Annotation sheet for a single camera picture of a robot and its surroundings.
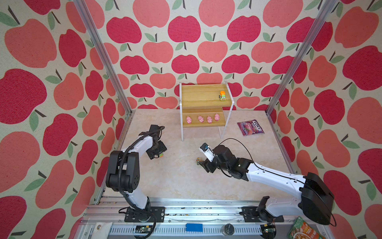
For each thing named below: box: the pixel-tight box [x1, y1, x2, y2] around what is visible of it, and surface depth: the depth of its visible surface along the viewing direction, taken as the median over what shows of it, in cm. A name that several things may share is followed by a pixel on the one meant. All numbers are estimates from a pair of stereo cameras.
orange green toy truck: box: [218, 90, 227, 102], surface depth 82 cm
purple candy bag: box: [237, 119, 266, 136], surface depth 110 cm
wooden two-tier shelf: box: [179, 81, 235, 142], surface depth 88 cm
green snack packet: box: [287, 216, 326, 239], surface depth 70 cm
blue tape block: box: [185, 223, 204, 233], surface depth 72 cm
